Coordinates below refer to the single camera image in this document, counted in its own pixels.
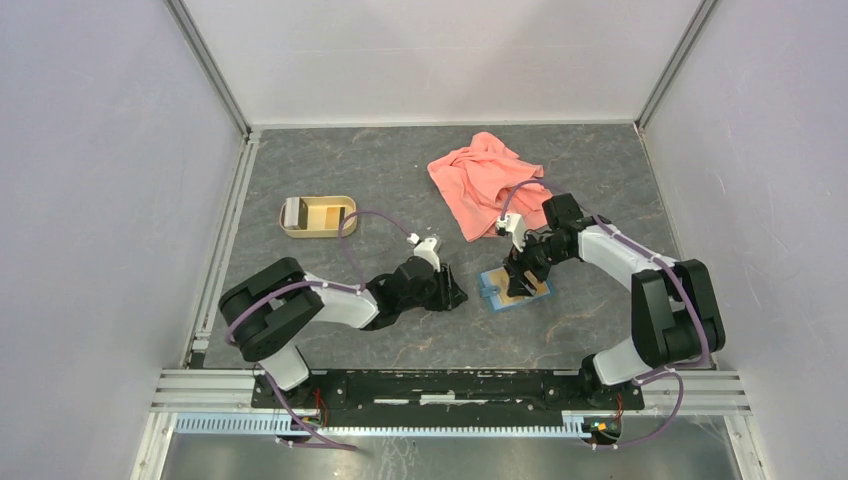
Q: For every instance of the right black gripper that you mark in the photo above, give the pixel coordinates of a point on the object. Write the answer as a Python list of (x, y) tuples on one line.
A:
[(519, 262)]

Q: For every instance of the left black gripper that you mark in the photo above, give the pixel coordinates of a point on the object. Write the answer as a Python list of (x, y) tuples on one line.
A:
[(449, 291)]

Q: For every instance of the blue card holder wallet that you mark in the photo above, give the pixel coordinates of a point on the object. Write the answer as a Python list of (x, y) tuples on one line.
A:
[(488, 285)]

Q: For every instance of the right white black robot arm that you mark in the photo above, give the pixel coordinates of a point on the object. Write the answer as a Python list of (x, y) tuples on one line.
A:
[(675, 320)]

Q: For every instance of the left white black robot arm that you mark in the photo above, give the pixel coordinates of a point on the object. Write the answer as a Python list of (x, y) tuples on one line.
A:
[(266, 312)]

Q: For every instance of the grey card stack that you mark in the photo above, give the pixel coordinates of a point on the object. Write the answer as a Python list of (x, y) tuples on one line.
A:
[(294, 214)]

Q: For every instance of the pink crumpled cloth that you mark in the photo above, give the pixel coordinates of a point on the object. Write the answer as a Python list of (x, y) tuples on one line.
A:
[(476, 180)]

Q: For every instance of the beige oval tray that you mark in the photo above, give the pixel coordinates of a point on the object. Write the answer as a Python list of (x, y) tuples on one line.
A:
[(316, 218)]

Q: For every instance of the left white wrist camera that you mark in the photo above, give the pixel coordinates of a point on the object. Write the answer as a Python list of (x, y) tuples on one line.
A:
[(426, 248)]

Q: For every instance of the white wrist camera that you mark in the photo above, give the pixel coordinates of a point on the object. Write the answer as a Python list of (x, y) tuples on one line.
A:
[(426, 248), (512, 225)]

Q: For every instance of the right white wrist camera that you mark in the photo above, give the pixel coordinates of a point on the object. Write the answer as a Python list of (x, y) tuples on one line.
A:
[(512, 225)]

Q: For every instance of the white slotted cable duct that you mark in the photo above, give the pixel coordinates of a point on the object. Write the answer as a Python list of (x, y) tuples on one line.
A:
[(281, 424)]

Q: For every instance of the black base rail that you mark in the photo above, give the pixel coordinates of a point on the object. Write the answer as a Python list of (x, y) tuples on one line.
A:
[(459, 398)]

